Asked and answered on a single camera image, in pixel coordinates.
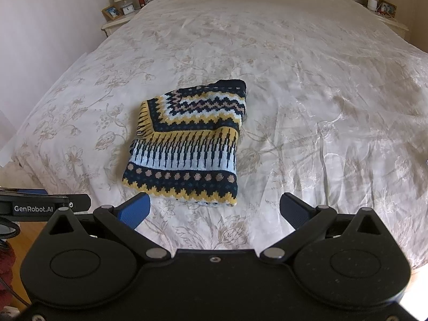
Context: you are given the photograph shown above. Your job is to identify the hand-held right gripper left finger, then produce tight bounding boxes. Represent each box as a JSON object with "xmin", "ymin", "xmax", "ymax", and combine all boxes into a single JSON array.
[{"xmin": 39, "ymin": 192, "xmax": 168, "ymax": 263}]

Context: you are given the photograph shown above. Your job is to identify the patterned knit sweater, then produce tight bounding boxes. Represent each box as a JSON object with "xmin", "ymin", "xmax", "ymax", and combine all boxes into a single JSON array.
[{"xmin": 122, "ymin": 79, "xmax": 248, "ymax": 208}]

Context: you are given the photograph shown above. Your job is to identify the wooden picture frame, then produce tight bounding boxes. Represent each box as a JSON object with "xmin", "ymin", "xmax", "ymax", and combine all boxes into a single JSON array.
[
  {"xmin": 102, "ymin": 5, "xmax": 122, "ymax": 21},
  {"xmin": 377, "ymin": 0, "xmax": 398, "ymax": 17}
]

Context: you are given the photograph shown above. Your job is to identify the cream nightstand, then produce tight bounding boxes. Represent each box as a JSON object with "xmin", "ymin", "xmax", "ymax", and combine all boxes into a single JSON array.
[
  {"xmin": 101, "ymin": 5, "xmax": 143, "ymax": 38},
  {"xmin": 354, "ymin": 0, "xmax": 410, "ymax": 41}
]

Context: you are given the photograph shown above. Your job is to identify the dark red cloth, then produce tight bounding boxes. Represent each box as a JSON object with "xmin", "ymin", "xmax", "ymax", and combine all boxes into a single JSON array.
[{"xmin": 0, "ymin": 241, "xmax": 18, "ymax": 308}]

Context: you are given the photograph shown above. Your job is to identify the cream floral bed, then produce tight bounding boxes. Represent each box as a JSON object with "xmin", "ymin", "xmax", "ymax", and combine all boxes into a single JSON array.
[{"xmin": 0, "ymin": 0, "xmax": 428, "ymax": 271}]

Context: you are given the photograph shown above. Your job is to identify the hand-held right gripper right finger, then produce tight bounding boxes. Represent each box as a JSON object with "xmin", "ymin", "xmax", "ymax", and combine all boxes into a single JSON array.
[{"xmin": 261, "ymin": 192, "xmax": 392, "ymax": 264}]

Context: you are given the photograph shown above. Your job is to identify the black cable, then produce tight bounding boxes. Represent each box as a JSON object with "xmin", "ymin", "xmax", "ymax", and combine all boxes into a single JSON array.
[{"xmin": 0, "ymin": 217, "xmax": 31, "ymax": 308}]

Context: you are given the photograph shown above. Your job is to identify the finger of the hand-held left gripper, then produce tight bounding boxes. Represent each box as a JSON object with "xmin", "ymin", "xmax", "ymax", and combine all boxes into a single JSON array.
[{"xmin": 0, "ymin": 189, "xmax": 49, "ymax": 195}]

